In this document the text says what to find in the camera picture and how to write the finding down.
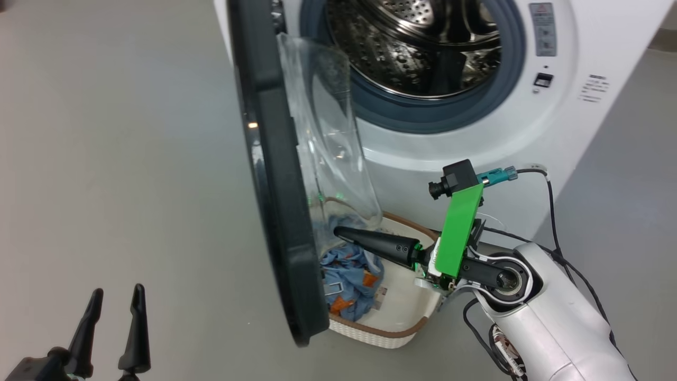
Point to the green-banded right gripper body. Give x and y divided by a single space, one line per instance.
457 233

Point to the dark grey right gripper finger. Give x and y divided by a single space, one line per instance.
381 246

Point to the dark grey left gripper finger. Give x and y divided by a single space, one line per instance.
84 338
136 344

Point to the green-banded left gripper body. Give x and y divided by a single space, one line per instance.
47 365

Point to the blue cartoon print garment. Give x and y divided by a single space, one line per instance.
349 275

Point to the black round glass washer door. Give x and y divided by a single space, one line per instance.
275 185

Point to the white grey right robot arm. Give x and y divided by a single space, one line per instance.
555 317

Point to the white Hisense washing machine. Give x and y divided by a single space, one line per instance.
476 143

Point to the grey rubber door gasket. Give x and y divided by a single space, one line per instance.
402 114

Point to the black door latch slot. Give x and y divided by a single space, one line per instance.
543 80

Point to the stainless steel washing machine drum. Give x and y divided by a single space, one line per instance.
412 53

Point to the cream perforated laundry basket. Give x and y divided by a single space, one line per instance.
402 317

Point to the printed text notice label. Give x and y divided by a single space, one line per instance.
593 88

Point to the grey warning sticker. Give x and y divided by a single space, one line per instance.
543 29

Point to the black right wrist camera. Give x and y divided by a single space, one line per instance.
457 177

